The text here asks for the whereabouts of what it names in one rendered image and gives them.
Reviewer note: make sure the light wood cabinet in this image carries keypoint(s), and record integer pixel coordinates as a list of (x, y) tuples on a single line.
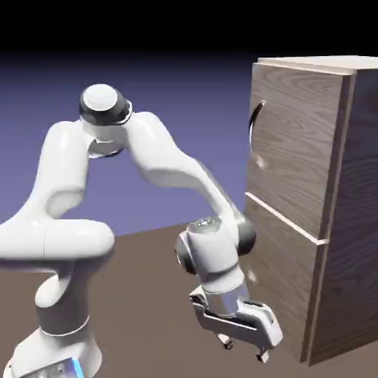
[(354, 206)]

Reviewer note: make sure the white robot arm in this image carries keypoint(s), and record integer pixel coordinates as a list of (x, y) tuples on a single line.
[(68, 236)]

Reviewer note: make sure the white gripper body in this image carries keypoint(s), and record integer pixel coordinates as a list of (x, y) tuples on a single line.
[(260, 324)]

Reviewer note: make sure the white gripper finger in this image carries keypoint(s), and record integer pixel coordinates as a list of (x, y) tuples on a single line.
[(262, 355), (226, 342)]

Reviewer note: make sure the wooden cabinet door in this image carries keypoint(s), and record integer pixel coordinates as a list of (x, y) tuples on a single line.
[(289, 280), (298, 147)]

